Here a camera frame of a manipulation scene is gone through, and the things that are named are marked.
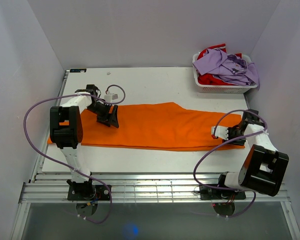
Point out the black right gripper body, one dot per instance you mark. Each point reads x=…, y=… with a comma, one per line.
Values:
x=233, y=133

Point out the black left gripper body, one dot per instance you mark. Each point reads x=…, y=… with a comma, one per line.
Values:
x=102, y=111

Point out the orange trousers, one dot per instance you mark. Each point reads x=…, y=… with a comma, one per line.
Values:
x=162, y=126

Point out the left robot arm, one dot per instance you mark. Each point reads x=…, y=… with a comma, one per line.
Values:
x=66, y=131

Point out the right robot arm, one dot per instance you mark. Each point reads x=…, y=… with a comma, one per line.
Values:
x=264, y=168

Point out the black label on table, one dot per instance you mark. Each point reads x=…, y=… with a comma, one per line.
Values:
x=78, y=70

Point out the white plastic laundry basket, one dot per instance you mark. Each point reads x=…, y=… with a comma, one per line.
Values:
x=223, y=89

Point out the red garment in basket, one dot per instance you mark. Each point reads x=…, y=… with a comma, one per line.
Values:
x=210, y=79

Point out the lilac shirt in basket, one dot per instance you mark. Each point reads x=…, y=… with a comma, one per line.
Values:
x=229, y=68

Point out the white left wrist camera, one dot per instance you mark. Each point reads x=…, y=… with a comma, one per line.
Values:
x=111, y=97

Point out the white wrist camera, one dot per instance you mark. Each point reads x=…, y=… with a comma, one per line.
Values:
x=111, y=97
x=220, y=132

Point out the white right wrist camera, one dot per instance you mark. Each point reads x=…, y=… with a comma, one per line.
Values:
x=220, y=132

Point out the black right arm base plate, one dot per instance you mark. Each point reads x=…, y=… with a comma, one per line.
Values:
x=217, y=192

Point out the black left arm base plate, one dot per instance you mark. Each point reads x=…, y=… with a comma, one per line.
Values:
x=100, y=193

